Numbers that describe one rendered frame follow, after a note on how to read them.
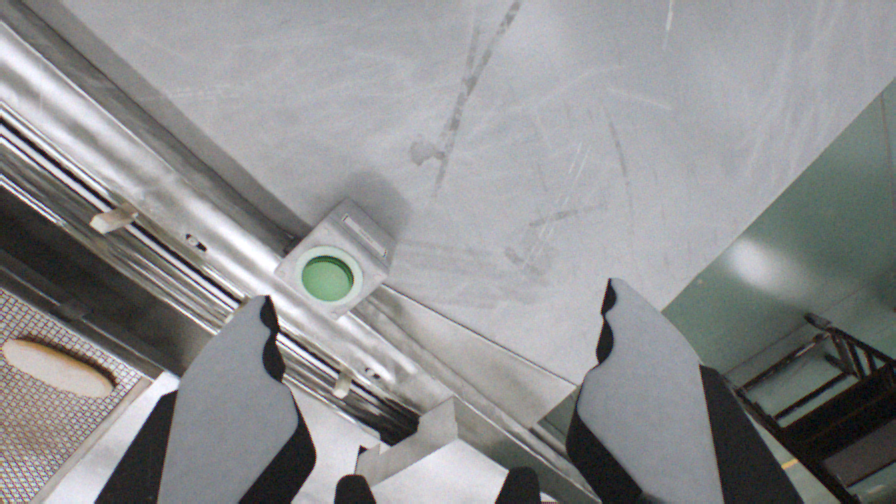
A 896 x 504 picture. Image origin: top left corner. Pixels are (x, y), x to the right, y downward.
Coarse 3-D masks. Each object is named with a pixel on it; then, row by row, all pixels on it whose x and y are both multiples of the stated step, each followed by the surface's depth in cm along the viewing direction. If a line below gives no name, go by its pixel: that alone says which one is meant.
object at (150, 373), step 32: (0, 288) 23; (0, 320) 25; (64, 352) 27; (128, 352) 28; (32, 384) 27; (128, 384) 29; (0, 416) 27; (32, 416) 28; (64, 416) 29; (96, 416) 29; (0, 448) 28; (64, 448) 30; (32, 480) 30
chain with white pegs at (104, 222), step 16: (32, 144) 24; (48, 160) 24; (96, 192) 26; (112, 208) 27; (96, 224) 24; (112, 224) 25; (176, 256) 29; (240, 304) 30; (288, 336) 34; (336, 368) 36; (336, 384) 35
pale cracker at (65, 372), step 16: (16, 352) 25; (32, 352) 25; (48, 352) 26; (32, 368) 26; (48, 368) 26; (64, 368) 26; (80, 368) 27; (64, 384) 27; (80, 384) 27; (96, 384) 27; (112, 384) 28
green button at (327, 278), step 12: (312, 264) 23; (324, 264) 23; (336, 264) 23; (312, 276) 23; (324, 276) 24; (336, 276) 24; (348, 276) 24; (312, 288) 24; (324, 288) 24; (336, 288) 24; (348, 288) 24; (324, 300) 24; (336, 300) 25
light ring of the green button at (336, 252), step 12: (312, 252) 23; (324, 252) 23; (336, 252) 23; (300, 264) 24; (348, 264) 24; (300, 276) 24; (360, 276) 24; (300, 288) 25; (360, 288) 25; (348, 300) 25
